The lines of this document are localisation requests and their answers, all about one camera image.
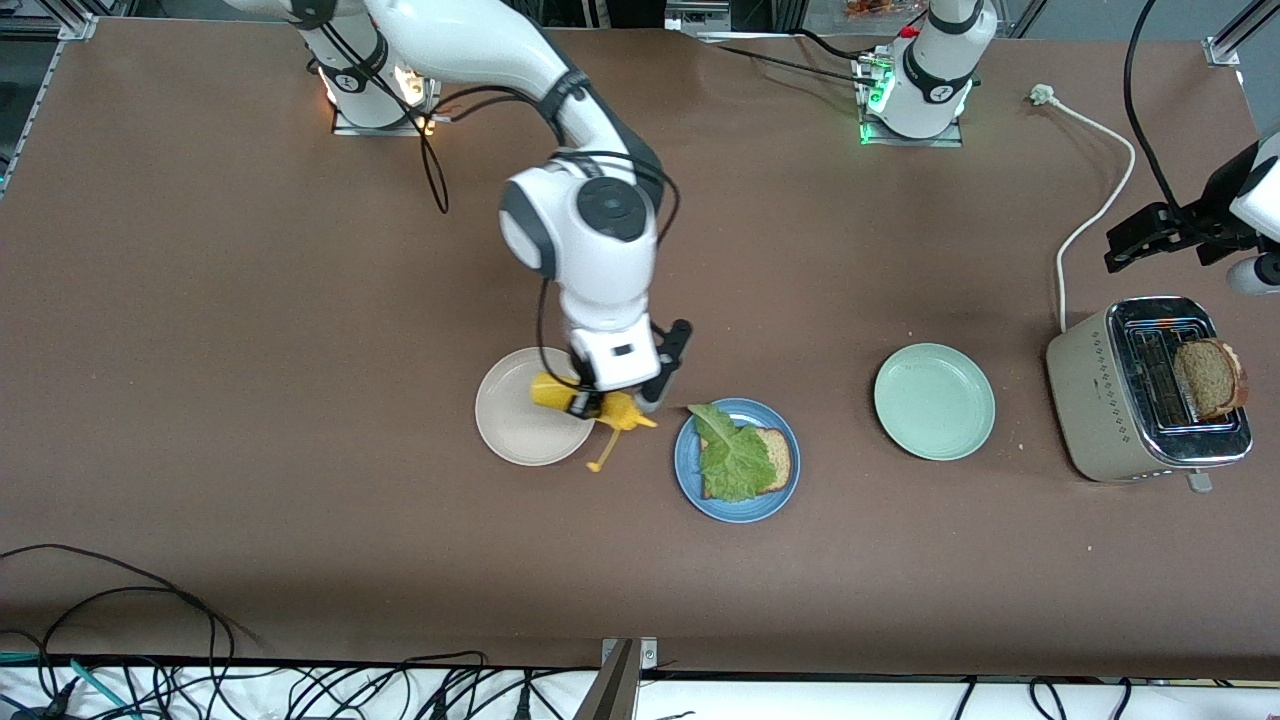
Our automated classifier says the yellow mustard squeeze bottle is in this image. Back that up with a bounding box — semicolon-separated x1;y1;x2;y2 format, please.
530;372;659;473

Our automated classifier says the green lettuce leaf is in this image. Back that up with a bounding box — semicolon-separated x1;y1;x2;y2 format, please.
687;402;776;504

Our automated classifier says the brown bread slice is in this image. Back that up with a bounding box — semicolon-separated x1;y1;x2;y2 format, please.
1172;338;1250;421
700;428;795;500

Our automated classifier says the beige round plate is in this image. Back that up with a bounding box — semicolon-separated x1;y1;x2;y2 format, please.
475;346;601;467

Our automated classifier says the blue round plate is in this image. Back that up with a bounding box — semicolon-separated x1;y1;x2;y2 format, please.
673;397;802;524

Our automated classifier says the green round plate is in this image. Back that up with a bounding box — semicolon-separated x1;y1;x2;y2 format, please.
873;342;997;462

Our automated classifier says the beige chrome toaster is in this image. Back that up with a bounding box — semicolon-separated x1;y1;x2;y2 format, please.
1045;296;1254;493

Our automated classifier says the brown table cover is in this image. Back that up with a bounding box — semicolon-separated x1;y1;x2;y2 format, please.
0;18;1280;681

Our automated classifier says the white toaster power cord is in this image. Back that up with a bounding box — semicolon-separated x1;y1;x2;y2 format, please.
1030;85;1138;333

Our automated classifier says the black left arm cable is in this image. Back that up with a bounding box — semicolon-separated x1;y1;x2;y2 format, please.
1125;0;1196;216

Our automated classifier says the aluminium frame profile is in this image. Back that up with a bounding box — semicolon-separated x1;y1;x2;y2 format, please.
0;0;101;196
1205;0;1280;69

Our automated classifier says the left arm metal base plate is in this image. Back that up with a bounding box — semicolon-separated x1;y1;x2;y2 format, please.
855;55;966;149

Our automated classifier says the small metal bracket plate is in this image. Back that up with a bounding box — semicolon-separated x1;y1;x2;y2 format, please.
600;637;659;669

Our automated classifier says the aluminium post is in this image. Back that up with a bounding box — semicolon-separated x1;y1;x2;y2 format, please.
572;640;641;720

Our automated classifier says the thin black table cable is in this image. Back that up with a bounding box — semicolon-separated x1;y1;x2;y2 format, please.
700;28;886;83

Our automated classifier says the black looped cable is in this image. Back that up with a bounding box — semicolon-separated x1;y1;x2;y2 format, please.
0;545;236;691

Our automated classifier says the teal cable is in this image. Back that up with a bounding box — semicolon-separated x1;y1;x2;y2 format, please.
0;650;141;720

